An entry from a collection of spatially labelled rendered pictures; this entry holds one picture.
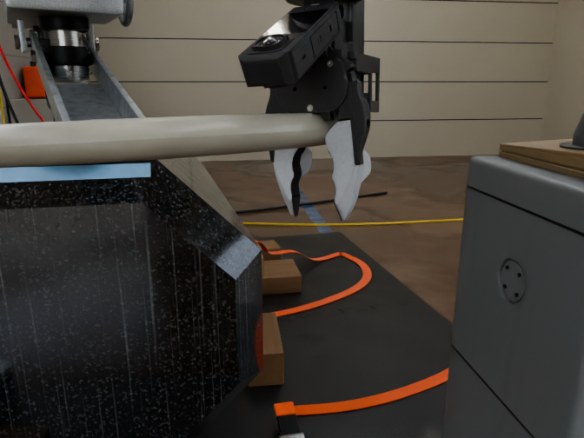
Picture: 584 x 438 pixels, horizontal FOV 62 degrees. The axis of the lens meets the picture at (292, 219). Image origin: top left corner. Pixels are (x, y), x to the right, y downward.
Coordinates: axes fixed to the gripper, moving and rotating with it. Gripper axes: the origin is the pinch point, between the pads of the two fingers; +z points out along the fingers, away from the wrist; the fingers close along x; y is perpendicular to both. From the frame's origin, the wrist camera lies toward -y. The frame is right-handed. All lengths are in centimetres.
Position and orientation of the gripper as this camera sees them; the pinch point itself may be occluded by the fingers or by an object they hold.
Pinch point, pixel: (315, 206)
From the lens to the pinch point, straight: 46.5
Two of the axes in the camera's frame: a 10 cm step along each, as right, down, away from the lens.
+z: 0.2, 9.8, 2.0
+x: -8.6, -0.9, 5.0
